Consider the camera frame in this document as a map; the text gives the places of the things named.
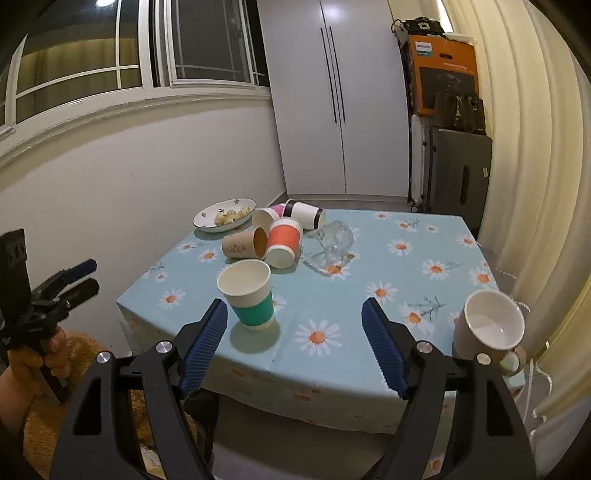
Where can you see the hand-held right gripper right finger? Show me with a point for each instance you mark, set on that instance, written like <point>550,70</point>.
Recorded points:
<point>383,344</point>

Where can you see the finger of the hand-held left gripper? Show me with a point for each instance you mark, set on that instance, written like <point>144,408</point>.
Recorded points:
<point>74,272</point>
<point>81,291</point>

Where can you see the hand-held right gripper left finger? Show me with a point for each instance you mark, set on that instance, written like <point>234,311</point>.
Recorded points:
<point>206,341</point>

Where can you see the person's left forearm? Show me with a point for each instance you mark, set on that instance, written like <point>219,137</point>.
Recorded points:
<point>14,397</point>

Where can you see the green sleeve paper cup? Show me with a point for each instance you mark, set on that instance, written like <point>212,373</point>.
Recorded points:
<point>251,300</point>

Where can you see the brown paper cup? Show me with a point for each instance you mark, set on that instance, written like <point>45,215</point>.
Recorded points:
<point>238,244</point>

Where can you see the orange sleeve paper cup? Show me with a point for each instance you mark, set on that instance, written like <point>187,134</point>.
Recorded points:
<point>284,242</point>

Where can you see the beige paper cup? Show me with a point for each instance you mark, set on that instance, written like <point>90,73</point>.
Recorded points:
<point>265,220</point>

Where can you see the pink paper cup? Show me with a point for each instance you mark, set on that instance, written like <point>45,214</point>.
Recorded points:
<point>278,210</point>

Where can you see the white black-banded paper cup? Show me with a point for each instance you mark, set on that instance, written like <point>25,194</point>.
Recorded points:
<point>305,213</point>

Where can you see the person's left hand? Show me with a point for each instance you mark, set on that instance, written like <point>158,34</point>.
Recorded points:
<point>57,353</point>

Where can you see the blue daisy tablecloth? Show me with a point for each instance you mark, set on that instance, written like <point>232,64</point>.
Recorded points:
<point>406,277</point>

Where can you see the brown ceramic mug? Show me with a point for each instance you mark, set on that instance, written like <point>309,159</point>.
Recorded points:
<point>489,323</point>

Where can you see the clear glass mug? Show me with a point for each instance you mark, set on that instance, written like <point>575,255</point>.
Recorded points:
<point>332,244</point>

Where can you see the white floral plate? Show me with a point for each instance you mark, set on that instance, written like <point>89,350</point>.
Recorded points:
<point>207,217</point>

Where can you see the pile of pale snack pieces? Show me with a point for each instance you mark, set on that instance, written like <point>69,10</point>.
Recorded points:
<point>233,216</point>

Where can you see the yellow cushion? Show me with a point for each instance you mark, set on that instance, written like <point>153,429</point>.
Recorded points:
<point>46,443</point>

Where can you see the grey suitcase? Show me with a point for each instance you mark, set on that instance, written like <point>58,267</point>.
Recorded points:
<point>455,170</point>

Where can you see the white folded rack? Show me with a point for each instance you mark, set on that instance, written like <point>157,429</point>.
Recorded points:
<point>418,157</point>

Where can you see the white framed window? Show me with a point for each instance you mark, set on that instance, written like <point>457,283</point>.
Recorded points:
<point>92,60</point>

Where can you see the white wardrobe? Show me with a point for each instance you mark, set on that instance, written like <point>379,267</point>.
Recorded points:
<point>364,115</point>

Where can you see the cream curtain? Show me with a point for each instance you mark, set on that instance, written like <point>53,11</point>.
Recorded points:
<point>531,161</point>

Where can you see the brown handbag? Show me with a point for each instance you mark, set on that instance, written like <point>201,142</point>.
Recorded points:
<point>459,113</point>

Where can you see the orange cardboard box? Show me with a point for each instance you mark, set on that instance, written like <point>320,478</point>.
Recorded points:
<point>450,69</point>

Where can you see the black bag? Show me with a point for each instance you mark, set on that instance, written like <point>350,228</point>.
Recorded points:
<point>418,25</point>

